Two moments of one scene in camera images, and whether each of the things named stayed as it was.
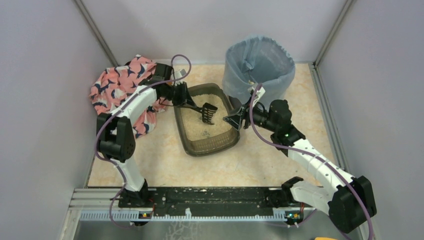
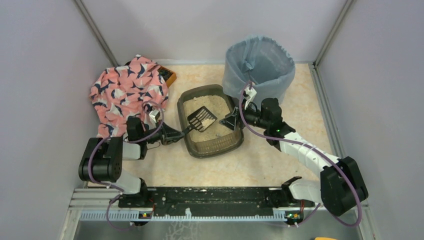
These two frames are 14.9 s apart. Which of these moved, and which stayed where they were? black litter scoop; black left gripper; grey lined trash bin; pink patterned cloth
Moved: black litter scoop; black left gripper
Stayed: pink patterned cloth; grey lined trash bin
